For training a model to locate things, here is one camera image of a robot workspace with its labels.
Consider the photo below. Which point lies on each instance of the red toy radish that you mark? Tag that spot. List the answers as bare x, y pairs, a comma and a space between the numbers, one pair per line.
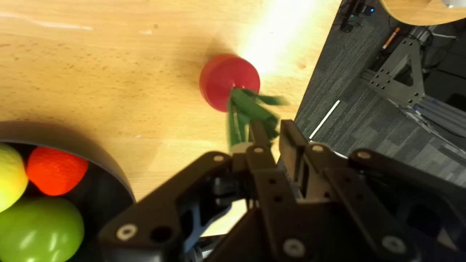
232, 85

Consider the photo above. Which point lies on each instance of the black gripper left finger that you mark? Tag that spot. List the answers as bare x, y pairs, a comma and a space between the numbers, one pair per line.
168, 223

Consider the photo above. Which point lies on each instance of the red toy strawberry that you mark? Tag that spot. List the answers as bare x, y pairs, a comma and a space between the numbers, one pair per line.
55, 172

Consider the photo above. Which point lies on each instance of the green toy pear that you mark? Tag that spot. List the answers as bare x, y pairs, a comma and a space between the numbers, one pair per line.
42, 230

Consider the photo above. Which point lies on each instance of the yellow toy lemon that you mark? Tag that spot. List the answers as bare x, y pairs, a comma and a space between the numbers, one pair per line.
14, 179

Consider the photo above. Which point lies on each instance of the black bowl left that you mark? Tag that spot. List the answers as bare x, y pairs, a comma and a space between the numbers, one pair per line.
103, 194

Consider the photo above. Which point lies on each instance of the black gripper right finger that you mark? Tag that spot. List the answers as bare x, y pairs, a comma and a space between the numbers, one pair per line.
404, 214

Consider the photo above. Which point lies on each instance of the round wooden stool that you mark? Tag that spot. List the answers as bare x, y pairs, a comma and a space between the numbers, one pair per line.
426, 12

